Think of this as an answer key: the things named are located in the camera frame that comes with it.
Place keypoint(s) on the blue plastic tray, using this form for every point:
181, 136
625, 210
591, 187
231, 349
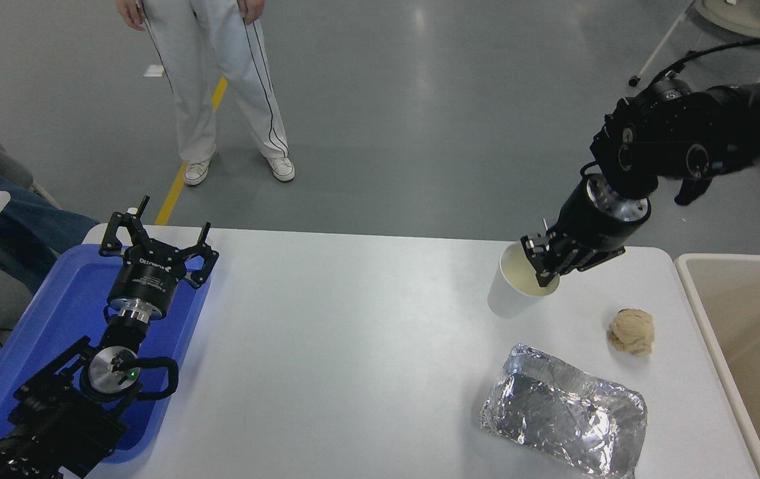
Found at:
67, 313

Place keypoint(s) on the white paper scrap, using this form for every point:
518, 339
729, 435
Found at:
153, 70

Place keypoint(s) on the grey chair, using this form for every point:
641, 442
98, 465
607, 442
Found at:
14, 174

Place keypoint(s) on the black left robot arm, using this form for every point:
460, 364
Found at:
54, 412

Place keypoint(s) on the person's left hand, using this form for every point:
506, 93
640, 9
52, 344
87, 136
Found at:
252, 9

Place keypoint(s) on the crumpled tan paper ball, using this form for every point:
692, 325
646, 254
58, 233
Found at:
631, 332

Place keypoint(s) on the standing person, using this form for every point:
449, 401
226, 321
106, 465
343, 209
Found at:
193, 86

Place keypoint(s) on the large pale bin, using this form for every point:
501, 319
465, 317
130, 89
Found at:
759, 332

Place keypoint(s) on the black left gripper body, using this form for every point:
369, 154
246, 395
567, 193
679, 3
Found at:
144, 283

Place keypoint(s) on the seated person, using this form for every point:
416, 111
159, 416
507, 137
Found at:
20, 226

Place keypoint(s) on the white wheeled chair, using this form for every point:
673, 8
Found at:
739, 16

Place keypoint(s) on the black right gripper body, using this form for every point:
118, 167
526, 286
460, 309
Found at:
593, 226

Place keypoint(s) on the white paper cup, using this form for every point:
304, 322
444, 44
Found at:
506, 299

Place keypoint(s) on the silver foil tray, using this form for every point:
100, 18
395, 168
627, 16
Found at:
560, 412

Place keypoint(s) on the person's right hand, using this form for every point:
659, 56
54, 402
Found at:
132, 12

